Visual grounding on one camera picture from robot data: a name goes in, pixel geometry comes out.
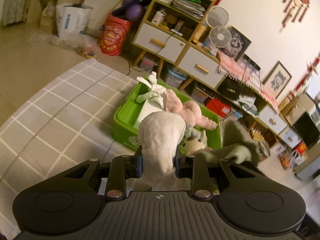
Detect beige dog plush blue dress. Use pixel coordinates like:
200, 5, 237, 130
178, 128, 212, 155

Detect white brown plush doll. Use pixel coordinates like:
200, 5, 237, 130
128, 112, 191, 191

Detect pink plush bunny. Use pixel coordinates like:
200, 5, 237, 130
164, 89, 217, 130

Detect grey plush toy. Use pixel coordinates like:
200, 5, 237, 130
193, 121, 261, 167

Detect white cloth rabbit toy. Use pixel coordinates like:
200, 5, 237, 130
136, 72, 167, 109

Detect green plastic bin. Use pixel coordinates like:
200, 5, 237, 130
113, 80, 222, 152

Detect orange box under cabinet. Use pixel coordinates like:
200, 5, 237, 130
204, 98, 231, 118

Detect grey checked mat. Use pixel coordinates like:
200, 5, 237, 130
1, 59, 136, 239

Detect clear storage box blue lid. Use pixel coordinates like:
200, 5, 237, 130
164, 68, 187, 88

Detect black bag in shelf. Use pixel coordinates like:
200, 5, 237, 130
217, 77, 242, 101

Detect low yellow drawer cabinet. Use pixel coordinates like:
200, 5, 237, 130
175, 44, 302, 149

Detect pink checked cloth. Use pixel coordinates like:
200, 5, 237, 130
217, 51, 280, 114

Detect small white desk fan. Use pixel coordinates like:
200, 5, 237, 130
209, 25, 232, 48

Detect red snack bucket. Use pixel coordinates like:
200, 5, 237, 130
98, 14, 132, 56

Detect large white fan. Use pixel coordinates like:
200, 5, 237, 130
206, 5, 229, 28

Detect purple ball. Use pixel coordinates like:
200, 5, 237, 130
126, 4, 145, 22

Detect white paper bag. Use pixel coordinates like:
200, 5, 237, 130
56, 3, 93, 36

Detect tall yellow shelf cabinet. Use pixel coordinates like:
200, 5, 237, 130
131, 0, 217, 77

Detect cartoon girl picture frame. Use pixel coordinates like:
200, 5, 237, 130
263, 61, 292, 99

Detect cat picture frame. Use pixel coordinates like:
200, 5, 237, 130
221, 26, 251, 61

